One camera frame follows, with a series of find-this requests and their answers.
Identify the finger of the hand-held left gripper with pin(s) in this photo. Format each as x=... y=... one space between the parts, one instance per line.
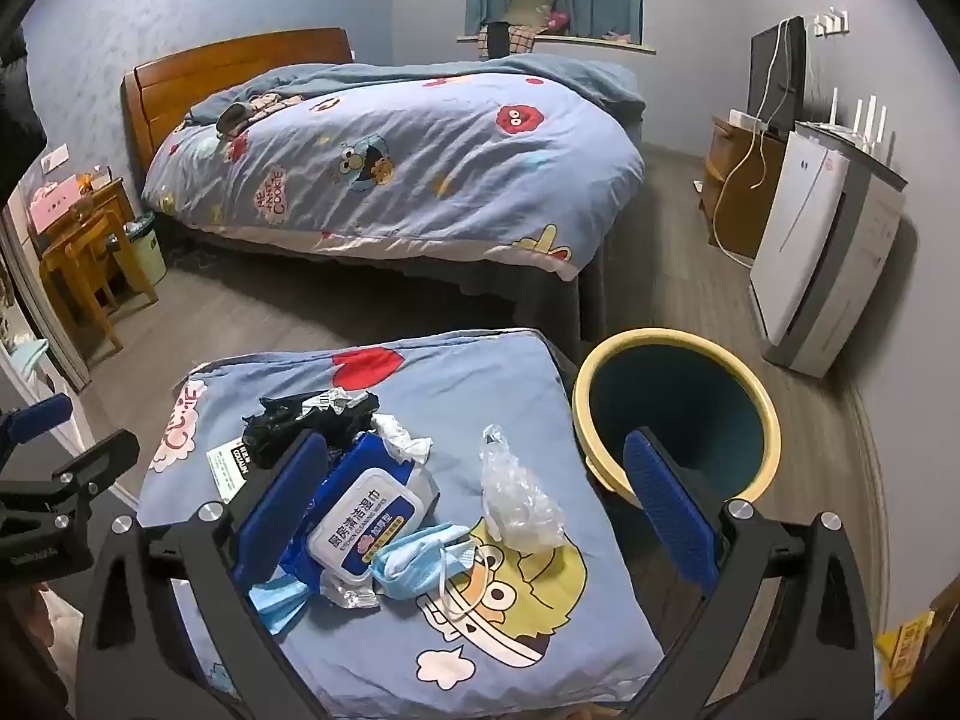
x=41 y=420
x=82 y=469

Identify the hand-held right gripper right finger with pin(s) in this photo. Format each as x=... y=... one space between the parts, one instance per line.
x=667 y=502

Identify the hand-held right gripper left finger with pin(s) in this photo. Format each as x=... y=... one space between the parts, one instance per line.
x=281 y=499

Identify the white paper card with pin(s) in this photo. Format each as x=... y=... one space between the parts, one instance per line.
x=225 y=469

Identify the black plastic bag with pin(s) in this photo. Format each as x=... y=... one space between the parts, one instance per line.
x=285 y=427

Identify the blue wet wipes pack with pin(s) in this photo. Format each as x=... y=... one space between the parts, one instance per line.
x=360 y=510

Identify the yellow-rimmed teal trash bin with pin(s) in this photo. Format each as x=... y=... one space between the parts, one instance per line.
x=675 y=390

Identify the white tissue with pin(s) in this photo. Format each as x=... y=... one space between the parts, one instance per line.
x=401 y=439

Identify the light blue face mask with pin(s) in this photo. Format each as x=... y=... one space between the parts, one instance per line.
x=412 y=562

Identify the clear plastic bag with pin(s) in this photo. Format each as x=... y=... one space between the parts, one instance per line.
x=517 y=502

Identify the small green-lidded trash can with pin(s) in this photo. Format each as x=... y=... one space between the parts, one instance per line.
x=139 y=255

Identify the person's left hand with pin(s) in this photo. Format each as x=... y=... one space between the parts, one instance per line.
x=49 y=630

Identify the wooden chair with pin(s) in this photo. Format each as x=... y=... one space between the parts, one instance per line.
x=82 y=255

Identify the pink box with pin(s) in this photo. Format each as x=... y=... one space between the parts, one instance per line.
x=56 y=199

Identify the wooden desk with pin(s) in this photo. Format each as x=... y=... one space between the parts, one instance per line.
x=112 y=199

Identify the grey bed base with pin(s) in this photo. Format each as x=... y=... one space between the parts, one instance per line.
x=450 y=285

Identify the yellow packet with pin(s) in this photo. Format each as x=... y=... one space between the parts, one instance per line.
x=904 y=652

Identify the white air purifier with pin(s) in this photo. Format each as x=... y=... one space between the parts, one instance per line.
x=802 y=240

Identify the wooden cabinet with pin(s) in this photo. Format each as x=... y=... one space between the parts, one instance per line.
x=742 y=195

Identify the printed blue duvet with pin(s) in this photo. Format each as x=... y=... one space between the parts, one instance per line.
x=412 y=165

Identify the small white box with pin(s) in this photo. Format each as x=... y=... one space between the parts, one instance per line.
x=746 y=118

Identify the wooden bed headboard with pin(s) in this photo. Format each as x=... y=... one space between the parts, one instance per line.
x=225 y=64

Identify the white router with antennas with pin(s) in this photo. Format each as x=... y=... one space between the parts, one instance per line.
x=832 y=127

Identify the plain grey-blue blanket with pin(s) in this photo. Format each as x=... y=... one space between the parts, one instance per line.
x=555 y=79

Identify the black television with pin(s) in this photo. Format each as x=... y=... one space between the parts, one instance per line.
x=772 y=75

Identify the window sill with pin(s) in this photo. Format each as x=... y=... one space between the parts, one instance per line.
x=570 y=43

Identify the small pink object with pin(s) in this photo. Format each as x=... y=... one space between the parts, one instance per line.
x=616 y=35

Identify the plaid cushion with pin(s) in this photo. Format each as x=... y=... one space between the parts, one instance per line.
x=525 y=37

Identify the black upright object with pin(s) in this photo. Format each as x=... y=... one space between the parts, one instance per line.
x=498 y=41

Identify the pink plush toy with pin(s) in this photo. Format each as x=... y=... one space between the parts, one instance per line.
x=559 y=20

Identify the green pillow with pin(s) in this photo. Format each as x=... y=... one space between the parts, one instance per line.
x=534 y=4

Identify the white wall socket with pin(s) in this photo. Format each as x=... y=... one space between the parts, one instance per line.
x=54 y=159

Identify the white wall hooks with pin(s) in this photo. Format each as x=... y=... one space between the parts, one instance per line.
x=829 y=22

